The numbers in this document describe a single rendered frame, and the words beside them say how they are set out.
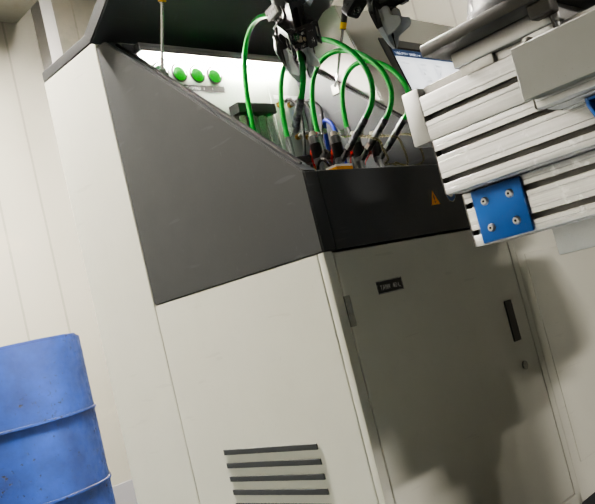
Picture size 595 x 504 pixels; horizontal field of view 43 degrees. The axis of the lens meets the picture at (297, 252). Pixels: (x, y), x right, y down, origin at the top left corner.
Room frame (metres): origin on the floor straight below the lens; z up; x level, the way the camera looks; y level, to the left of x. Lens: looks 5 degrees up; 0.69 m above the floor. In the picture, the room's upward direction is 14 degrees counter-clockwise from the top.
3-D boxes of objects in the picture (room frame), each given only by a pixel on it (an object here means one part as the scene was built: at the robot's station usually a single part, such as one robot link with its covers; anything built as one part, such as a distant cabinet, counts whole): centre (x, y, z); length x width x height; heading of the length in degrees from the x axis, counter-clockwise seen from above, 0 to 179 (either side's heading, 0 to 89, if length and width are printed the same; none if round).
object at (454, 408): (1.68, -0.29, 0.44); 0.65 x 0.02 x 0.68; 136
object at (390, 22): (1.62, -0.32, 1.25); 0.06 x 0.03 x 0.09; 46
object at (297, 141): (2.21, -0.09, 1.20); 0.13 x 0.03 x 0.31; 136
